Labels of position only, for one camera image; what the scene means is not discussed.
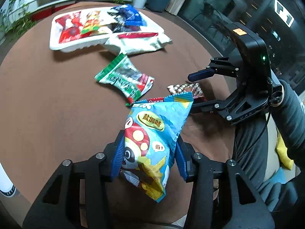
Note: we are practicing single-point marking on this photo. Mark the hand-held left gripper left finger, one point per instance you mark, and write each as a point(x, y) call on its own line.
point(118, 155)

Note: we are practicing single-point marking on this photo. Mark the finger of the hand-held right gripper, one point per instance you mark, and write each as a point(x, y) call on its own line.
point(207, 106)
point(200, 74)

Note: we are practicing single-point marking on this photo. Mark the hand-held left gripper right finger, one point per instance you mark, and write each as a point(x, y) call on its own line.
point(181, 159)

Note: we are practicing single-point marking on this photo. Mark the brown checked snack packet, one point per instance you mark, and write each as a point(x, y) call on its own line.
point(185, 88)

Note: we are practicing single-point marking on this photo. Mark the light blue cartoon snack packet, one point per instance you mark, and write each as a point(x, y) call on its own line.
point(152, 133)

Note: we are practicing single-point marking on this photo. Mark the black snack packet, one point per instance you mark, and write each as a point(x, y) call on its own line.
point(128, 28)

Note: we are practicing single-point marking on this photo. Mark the yellow-green cartoon snack packet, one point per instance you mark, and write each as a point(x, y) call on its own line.
point(91, 25)

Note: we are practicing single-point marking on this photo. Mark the white plastic tray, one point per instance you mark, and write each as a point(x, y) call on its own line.
point(59, 43)

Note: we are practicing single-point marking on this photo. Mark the person's right forearm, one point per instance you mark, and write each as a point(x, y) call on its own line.
point(293, 124)

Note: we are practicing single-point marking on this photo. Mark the glass balcony door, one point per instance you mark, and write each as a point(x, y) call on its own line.
point(238, 2)

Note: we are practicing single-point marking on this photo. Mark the large red and white packet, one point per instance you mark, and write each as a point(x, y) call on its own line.
point(138, 44)

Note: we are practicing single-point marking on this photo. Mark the green snack packet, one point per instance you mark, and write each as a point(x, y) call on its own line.
point(119, 78)

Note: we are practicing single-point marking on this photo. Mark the teal cloth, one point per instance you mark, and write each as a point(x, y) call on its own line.
point(276, 177)

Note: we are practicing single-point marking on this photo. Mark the white rounded object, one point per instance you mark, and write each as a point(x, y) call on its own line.
point(6, 183)

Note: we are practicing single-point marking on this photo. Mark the red snack packet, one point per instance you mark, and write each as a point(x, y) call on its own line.
point(71, 32)

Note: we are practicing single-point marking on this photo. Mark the trailing plant on glass stand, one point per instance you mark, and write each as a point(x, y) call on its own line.
point(19, 21)

